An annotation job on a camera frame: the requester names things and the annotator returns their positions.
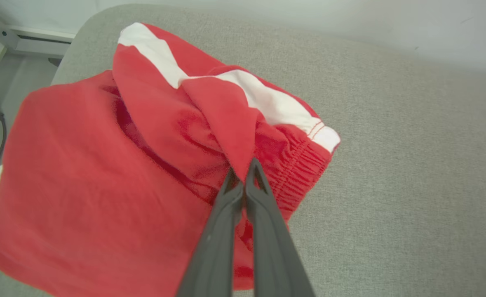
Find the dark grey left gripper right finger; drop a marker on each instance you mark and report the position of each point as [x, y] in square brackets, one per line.
[271, 247]

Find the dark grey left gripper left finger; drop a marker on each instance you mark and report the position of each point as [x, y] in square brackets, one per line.
[218, 247]

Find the red shorts with white stripes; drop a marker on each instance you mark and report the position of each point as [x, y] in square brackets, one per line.
[82, 165]

